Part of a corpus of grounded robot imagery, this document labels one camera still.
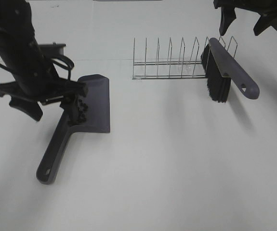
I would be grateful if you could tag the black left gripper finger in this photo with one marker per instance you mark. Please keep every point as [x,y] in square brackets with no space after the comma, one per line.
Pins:
[31,109]
[69,105]

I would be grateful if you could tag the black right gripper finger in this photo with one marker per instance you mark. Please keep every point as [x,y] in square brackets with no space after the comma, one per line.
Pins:
[264,22]
[226,20]

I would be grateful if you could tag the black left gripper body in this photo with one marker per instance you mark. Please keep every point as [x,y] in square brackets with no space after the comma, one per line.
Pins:
[43,90]

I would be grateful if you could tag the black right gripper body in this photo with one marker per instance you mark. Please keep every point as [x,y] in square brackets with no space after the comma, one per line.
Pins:
[262,7]

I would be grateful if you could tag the pile of coffee beans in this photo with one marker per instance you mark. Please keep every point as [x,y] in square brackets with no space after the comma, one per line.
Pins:
[82,111]

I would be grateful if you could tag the grey plastic dustpan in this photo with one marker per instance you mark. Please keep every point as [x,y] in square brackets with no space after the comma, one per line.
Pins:
[98,121]

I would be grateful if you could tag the grey hand brush black bristles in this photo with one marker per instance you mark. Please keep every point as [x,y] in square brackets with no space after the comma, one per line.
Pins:
[221,69]

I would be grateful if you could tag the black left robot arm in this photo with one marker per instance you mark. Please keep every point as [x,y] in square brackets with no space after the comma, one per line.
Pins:
[41,75]

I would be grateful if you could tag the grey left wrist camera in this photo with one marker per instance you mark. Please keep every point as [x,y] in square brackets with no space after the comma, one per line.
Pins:
[52,49]

